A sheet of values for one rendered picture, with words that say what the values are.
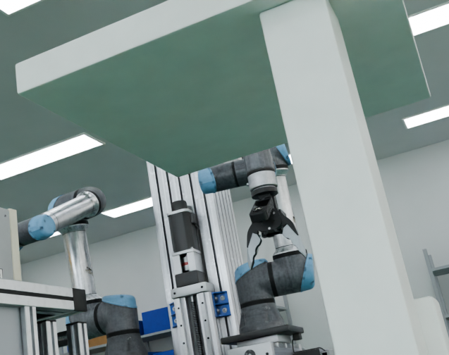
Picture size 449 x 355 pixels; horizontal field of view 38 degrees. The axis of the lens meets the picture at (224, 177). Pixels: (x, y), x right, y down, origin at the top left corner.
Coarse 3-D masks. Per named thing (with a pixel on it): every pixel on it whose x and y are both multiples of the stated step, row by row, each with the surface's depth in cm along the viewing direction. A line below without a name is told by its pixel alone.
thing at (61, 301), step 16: (0, 288) 109; (16, 288) 113; (32, 288) 117; (48, 288) 121; (64, 288) 126; (0, 304) 108; (16, 304) 112; (32, 304) 115; (48, 304) 120; (64, 304) 124; (80, 304) 129
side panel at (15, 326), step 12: (0, 312) 109; (12, 312) 112; (24, 312) 113; (0, 324) 108; (12, 324) 111; (24, 324) 113; (36, 324) 115; (0, 336) 108; (12, 336) 110; (24, 336) 112; (36, 336) 114; (0, 348) 107; (12, 348) 109; (24, 348) 111; (36, 348) 113
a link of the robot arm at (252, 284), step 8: (256, 264) 210; (264, 264) 212; (240, 272) 211; (248, 272) 209; (256, 272) 209; (264, 272) 209; (272, 272) 208; (240, 280) 210; (248, 280) 209; (256, 280) 208; (264, 280) 208; (272, 280) 207; (240, 288) 210; (248, 288) 208; (256, 288) 208; (264, 288) 208; (272, 288) 208; (240, 296) 210; (248, 296) 207; (256, 296) 207; (264, 296) 207; (272, 296) 210
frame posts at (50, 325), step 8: (40, 320) 121; (48, 320) 121; (40, 328) 121; (48, 328) 120; (72, 328) 130; (80, 328) 129; (40, 336) 120; (48, 336) 119; (56, 336) 122; (72, 336) 129; (80, 336) 129; (40, 344) 120; (48, 344) 119; (56, 344) 121; (72, 344) 128; (80, 344) 128; (88, 344) 130; (40, 352) 119; (48, 352) 118; (56, 352) 120; (72, 352) 128; (80, 352) 127; (88, 352) 129
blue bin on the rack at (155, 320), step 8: (144, 312) 814; (152, 312) 810; (160, 312) 806; (144, 320) 811; (152, 320) 807; (160, 320) 803; (168, 320) 799; (144, 328) 808; (152, 328) 804; (160, 328) 801; (168, 328) 796
